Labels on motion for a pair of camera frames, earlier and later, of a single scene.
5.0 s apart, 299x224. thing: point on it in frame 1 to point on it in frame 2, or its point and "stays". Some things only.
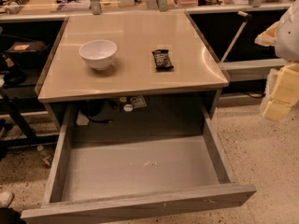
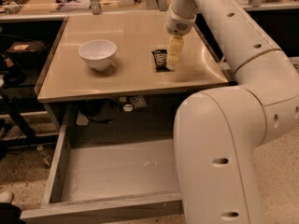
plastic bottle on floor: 47,159 stays
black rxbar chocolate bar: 163,60 stays
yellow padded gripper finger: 282,91 to 180,26
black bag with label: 26,52 stays
